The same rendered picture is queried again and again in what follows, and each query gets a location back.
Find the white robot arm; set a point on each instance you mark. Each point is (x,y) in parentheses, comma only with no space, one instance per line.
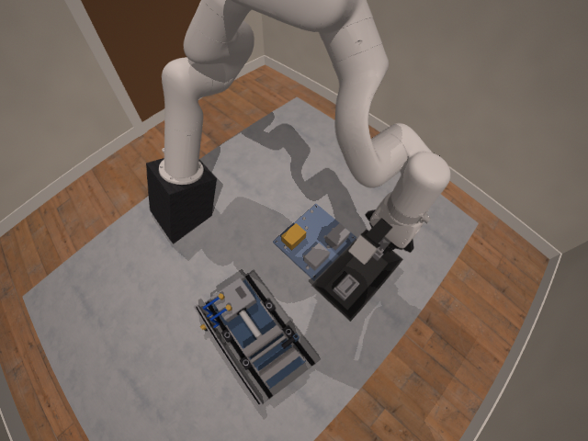
(347,28)

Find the yellow-brown block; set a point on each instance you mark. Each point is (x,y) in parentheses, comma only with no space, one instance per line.
(293,236)

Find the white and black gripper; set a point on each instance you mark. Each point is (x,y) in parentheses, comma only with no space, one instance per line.
(399,236)

